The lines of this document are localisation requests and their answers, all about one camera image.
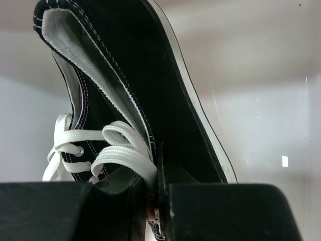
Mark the black sneaker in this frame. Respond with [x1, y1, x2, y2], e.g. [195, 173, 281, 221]
[32, 0, 238, 241]

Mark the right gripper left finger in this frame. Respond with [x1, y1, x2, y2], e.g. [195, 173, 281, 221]
[1, 182, 145, 240]

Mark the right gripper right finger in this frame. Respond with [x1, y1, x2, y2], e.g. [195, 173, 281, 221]
[157, 143, 301, 240]

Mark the dark pink drawer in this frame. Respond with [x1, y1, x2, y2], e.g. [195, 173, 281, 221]
[1, 1, 320, 186]

